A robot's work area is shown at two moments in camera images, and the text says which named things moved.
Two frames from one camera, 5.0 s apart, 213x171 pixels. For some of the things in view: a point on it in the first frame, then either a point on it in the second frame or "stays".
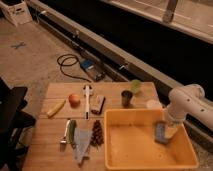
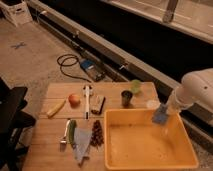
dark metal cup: x=126 y=96 stays
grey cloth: x=82 y=140 stays
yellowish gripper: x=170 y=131 → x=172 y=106
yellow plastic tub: x=130 y=142 stays
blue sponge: x=160 y=133 → x=160 y=117
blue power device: x=94 y=69 stays
